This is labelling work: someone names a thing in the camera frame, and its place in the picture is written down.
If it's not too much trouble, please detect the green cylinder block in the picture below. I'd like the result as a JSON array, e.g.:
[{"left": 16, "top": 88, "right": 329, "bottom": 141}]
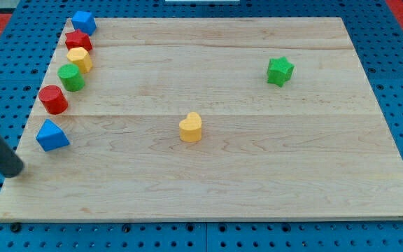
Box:
[{"left": 57, "top": 64, "right": 85, "bottom": 92}]

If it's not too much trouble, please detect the green star block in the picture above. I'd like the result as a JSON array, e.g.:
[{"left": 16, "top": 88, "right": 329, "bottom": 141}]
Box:
[{"left": 267, "top": 57, "right": 295, "bottom": 88}]

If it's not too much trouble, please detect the red star block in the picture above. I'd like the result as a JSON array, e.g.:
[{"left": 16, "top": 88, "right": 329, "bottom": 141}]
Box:
[{"left": 65, "top": 29, "right": 93, "bottom": 51}]

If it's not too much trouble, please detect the light wooden board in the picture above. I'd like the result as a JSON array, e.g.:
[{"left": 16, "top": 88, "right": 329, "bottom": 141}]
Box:
[{"left": 0, "top": 17, "right": 403, "bottom": 223}]

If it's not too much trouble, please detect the blue cube block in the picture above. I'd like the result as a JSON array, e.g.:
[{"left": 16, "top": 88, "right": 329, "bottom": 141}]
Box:
[{"left": 71, "top": 10, "right": 97, "bottom": 36}]

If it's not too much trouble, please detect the blue triangle block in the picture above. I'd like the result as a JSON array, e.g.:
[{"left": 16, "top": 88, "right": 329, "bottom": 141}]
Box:
[{"left": 36, "top": 119, "right": 70, "bottom": 152}]

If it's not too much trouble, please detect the red cylinder block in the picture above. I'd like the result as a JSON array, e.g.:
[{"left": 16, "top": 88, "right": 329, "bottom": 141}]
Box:
[{"left": 38, "top": 85, "right": 69, "bottom": 115}]

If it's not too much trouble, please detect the yellow heart block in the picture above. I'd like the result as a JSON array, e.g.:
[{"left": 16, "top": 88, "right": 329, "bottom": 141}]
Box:
[{"left": 178, "top": 112, "right": 202, "bottom": 143}]

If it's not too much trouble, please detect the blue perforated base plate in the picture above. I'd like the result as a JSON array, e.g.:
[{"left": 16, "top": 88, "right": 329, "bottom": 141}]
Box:
[{"left": 0, "top": 0, "right": 403, "bottom": 251}]

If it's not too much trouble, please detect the yellow hexagon block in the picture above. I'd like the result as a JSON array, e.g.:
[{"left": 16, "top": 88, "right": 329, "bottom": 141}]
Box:
[{"left": 66, "top": 47, "right": 93, "bottom": 74}]

